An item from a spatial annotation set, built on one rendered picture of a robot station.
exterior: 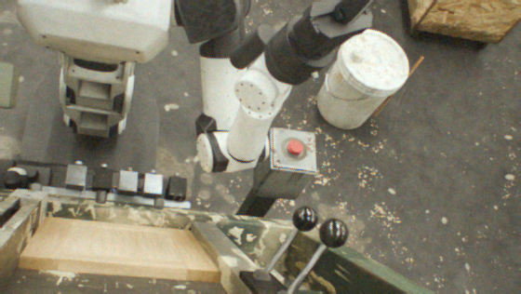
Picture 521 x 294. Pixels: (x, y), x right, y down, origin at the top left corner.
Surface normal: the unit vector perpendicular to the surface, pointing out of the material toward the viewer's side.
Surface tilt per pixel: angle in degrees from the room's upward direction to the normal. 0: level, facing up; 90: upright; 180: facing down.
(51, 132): 0
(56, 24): 68
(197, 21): 54
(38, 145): 0
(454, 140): 0
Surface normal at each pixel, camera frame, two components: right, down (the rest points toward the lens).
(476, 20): 0.06, 0.90
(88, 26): 0.15, 0.67
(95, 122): 0.29, 0.00
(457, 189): 0.32, -0.43
